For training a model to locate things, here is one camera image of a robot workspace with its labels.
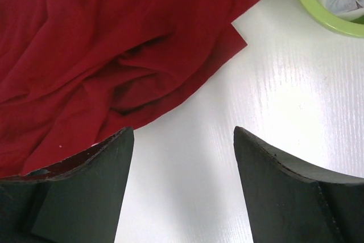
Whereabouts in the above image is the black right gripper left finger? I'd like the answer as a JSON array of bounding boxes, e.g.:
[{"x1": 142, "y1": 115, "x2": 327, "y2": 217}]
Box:
[{"x1": 1, "y1": 127, "x2": 134, "y2": 242}]

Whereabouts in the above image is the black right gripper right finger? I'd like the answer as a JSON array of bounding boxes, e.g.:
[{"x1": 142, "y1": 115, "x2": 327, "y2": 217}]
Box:
[{"x1": 234, "y1": 127, "x2": 363, "y2": 242}]

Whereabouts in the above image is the dark red t-shirt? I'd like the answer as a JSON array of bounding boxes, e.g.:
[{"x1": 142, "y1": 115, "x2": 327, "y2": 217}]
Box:
[{"x1": 1, "y1": 0, "x2": 260, "y2": 179}]

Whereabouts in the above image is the green plastic basket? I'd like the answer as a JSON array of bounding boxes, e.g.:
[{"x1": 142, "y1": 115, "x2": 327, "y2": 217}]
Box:
[{"x1": 299, "y1": 0, "x2": 363, "y2": 38}]

